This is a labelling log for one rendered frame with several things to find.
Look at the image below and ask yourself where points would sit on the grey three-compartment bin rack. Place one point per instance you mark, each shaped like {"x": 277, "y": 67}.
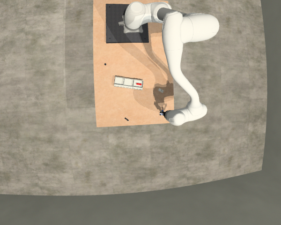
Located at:
{"x": 128, "y": 83}

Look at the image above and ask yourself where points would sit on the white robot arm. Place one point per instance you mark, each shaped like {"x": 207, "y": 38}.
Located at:
{"x": 178, "y": 28}

